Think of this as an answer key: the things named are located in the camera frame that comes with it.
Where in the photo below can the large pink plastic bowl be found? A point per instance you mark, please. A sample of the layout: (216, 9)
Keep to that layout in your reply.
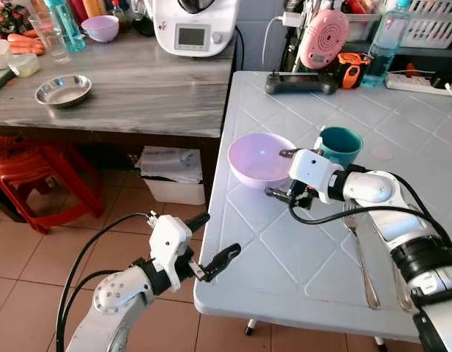
(256, 161)

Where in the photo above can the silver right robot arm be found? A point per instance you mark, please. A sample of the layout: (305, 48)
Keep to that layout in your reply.
(412, 246)

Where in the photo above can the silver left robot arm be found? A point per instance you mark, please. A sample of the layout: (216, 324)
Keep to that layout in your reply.
(116, 297)

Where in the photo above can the white storage box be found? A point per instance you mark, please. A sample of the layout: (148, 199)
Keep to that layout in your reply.
(174, 187)

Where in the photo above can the teal plastic cup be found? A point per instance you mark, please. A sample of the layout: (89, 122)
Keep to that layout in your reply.
(341, 145)

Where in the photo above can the white plastic table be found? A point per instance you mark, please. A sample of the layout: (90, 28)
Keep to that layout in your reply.
(284, 249)

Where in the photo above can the black handheld controller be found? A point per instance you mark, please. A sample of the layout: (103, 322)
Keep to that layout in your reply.
(299, 84)

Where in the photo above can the silver metal fork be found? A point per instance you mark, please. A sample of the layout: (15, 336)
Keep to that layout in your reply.
(361, 257)

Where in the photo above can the orange and black device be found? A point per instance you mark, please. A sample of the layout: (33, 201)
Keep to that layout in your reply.
(352, 72)

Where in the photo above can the pink round device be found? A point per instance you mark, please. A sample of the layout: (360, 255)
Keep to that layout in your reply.
(322, 38)

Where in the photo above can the grey wooden counter table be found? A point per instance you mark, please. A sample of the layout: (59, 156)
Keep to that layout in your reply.
(152, 95)

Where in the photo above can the white power strip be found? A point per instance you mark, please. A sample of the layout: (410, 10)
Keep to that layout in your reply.
(412, 83)

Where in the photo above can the large clear blue bottle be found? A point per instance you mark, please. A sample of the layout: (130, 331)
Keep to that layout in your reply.
(385, 48)

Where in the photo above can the silver metal spoon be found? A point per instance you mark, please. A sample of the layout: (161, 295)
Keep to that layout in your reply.
(405, 299)

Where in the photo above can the white kitchen machine with display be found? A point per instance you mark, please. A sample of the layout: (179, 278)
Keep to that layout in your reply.
(193, 33)

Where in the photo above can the red plastic stool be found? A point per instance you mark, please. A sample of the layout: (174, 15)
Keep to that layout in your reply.
(35, 172)

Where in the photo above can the round steel dish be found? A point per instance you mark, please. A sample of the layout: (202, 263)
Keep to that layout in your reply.
(63, 91)

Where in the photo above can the white plastic basket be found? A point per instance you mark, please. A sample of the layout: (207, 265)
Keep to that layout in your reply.
(434, 26)

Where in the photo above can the small purple bowl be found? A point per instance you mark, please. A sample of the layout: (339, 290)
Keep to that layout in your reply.
(99, 29)

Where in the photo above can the clear drinking glass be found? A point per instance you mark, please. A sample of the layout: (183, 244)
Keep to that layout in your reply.
(51, 44)

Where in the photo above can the slim blue water bottle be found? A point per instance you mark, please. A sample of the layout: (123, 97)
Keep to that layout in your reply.
(68, 29)

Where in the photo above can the small white container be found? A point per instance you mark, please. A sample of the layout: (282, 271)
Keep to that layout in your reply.
(23, 65)

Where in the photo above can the orange carrots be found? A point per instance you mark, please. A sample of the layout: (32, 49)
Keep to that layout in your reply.
(24, 44)

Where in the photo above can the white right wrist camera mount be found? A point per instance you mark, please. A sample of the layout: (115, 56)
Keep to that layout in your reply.
(313, 170)

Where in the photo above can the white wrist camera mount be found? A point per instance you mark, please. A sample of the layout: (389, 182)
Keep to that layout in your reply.
(168, 238)
(313, 170)

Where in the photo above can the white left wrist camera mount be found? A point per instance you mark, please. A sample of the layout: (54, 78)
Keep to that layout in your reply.
(168, 238)

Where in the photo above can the white wall charger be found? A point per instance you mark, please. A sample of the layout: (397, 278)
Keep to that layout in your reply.
(292, 19)

